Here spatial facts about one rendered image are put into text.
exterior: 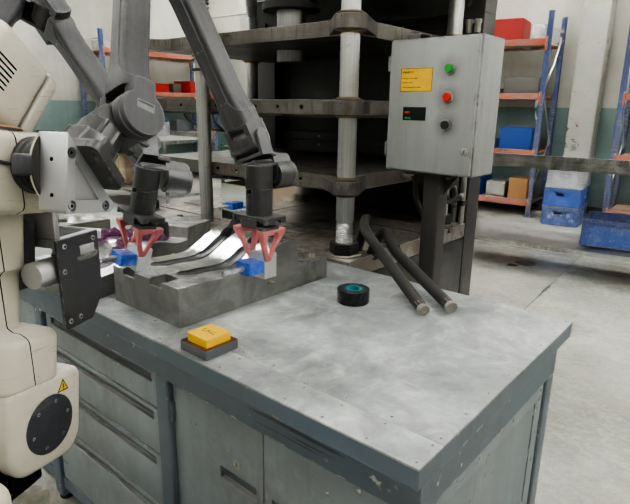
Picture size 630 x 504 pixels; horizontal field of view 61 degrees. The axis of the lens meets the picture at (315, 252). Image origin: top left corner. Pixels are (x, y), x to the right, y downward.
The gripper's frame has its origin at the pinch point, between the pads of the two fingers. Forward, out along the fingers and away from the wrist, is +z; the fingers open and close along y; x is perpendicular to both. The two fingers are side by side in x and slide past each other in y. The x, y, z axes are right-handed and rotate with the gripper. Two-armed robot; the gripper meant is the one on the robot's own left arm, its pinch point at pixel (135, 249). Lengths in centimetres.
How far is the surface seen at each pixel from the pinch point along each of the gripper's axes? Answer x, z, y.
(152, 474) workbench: -5, 55, -13
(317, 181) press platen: -78, -17, 13
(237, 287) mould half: -15.5, 3.6, -19.3
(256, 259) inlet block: -10.5, -6.9, -28.0
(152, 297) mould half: 0.7, 7.9, -9.8
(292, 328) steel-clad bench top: -15.8, 6.0, -37.7
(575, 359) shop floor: -233, 53, -61
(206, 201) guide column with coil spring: -77, 6, 68
